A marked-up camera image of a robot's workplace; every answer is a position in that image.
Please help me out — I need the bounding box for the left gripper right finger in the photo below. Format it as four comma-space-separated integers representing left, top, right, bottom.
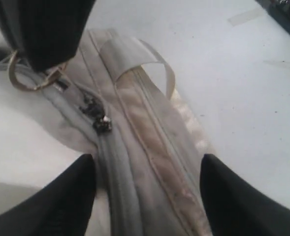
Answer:
199, 154, 290, 236

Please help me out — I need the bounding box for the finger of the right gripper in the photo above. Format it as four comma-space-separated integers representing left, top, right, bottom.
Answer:
0, 0, 95, 71

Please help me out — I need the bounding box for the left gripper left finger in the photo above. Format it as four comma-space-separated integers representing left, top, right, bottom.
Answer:
0, 154, 97, 236

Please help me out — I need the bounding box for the cream fabric duffel bag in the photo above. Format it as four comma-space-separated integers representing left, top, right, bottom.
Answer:
0, 30, 212, 236

